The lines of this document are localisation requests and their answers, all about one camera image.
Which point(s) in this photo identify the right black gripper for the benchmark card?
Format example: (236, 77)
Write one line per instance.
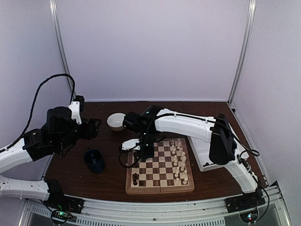
(145, 155)

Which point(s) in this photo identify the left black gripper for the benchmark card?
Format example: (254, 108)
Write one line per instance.
(90, 131)

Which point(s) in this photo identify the wooden chess board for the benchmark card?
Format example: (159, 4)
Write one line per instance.
(157, 173)

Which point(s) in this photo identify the white plastic compartment tray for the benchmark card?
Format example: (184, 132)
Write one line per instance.
(201, 152)

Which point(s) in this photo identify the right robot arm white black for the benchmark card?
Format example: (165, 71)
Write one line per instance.
(210, 138)

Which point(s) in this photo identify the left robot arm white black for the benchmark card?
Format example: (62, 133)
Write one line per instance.
(60, 133)

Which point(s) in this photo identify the row of white chess pieces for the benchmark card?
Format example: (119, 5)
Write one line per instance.
(179, 163)

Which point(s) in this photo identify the white ceramic bowl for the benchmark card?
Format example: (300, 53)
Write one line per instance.
(115, 121)

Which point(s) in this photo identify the dark blue mug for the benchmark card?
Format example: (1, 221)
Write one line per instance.
(94, 160)

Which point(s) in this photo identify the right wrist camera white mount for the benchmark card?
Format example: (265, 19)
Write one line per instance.
(132, 144)

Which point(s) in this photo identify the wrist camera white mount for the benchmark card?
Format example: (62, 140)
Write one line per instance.
(132, 144)
(76, 106)

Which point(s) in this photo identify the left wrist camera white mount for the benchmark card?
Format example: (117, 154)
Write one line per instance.
(76, 106)

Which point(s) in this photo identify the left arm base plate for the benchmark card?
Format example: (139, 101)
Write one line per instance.
(65, 203)

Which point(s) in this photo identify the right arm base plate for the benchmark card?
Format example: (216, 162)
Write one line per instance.
(243, 202)

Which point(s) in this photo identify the left aluminium frame post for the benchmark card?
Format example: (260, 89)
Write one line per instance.
(58, 34)

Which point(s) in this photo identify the aluminium frame post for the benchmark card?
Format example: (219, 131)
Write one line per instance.
(58, 34)
(245, 43)

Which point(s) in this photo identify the right aluminium frame post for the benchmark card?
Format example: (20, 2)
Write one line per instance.
(245, 43)

